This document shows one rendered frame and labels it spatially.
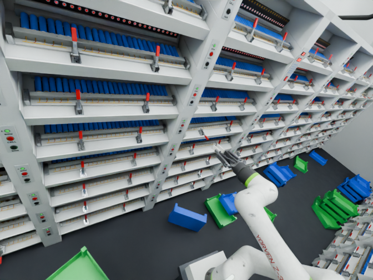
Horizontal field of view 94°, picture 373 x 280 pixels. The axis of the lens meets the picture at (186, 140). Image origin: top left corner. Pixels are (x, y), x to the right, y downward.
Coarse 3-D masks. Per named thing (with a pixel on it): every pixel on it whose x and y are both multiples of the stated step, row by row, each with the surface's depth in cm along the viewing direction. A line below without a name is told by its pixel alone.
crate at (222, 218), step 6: (210, 198) 188; (216, 198) 196; (210, 204) 187; (216, 204) 190; (210, 210) 179; (216, 210) 185; (222, 210) 187; (216, 216) 179; (222, 216) 181; (228, 216) 184; (216, 222) 173; (222, 222) 176; (228, 222) 179
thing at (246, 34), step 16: (240, 16) 86; (256, 16) 92; (272, 16) 96; (240, 32) 80; (256, 32) 86; (272, 32) 101; (288, 32) 107; (240, 48) 82; (256, 48) 86; (272, 48) 94; (288, 48) 107
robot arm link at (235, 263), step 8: (232, 256) 98; (240, 256) 97; (224, 264) 92; (232, 264) 91; (240, 264) 92; (248, 264) 94; (216, 272) 95; (224, 272) 89; (232, 272) 88; (240, 272) 90; (248, 272) 92
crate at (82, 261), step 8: (80, 256) 84; (88, 256) 84; (64, 264) 76; (72, 264) 81; (80, 264) 82; (88, 264) 82; (96, 264) 80; (56, 272) 74; (64, 272) 78; (72, 272) 79; (80, 272) 80; (88, 272) 81; (96, 272) 81
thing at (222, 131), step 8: (240, 120) 142; (192, 128) 116; (216, 128) 128; (224, 128) 132; (232, 128) 137; (240, 128) 142; (184, 136) 106; (192, 136) 113; (200, 136) 117; (208, 136) 122; (216, 136) 129
